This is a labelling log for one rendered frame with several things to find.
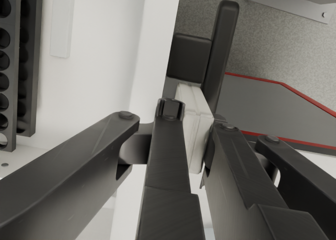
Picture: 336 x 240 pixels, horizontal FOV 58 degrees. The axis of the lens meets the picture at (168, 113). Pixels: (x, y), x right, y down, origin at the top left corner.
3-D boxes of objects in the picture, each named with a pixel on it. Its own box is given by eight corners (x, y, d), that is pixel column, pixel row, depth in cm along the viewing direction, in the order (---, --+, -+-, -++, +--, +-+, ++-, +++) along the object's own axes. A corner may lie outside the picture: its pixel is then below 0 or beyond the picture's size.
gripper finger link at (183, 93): (185, 173, 14) (170, 170, 14) (180, 124, 21) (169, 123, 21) (198, 113, 14) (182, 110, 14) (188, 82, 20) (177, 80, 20)
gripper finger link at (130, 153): (174, 174, 13) (102, 163, 12) (173, 131, 17) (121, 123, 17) (181, 141, 12) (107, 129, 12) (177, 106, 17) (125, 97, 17)
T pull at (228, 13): (237, 3, 19) (242, 1, 17) (211, 117, 21) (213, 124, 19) (180, -8, 18) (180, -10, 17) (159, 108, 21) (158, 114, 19)
